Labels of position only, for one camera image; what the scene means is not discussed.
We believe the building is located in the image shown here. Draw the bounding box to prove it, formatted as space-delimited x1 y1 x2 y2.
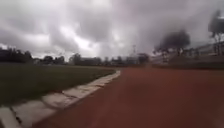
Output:
125 52 150 66

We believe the mast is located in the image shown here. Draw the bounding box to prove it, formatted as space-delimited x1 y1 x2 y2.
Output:
132 44 137 56

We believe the red dirt running track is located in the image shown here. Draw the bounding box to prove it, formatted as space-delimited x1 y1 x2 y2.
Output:
32 65 224 128

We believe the dark leafy tree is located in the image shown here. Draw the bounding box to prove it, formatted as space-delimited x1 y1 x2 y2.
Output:
152 29 191 56

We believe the pale concrete kerb strip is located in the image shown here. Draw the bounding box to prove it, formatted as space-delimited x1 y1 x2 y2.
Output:
0 69 122 128

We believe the green grass field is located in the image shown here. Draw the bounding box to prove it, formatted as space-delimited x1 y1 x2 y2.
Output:
0 63 117 107

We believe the grass strip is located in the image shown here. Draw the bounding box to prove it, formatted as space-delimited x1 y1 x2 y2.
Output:
151 59 224 71

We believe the row of trees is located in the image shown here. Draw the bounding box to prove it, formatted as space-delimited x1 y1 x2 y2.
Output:
0 47 125 66

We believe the tall tree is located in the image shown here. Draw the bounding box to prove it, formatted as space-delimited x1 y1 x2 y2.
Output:
208 9 224 44

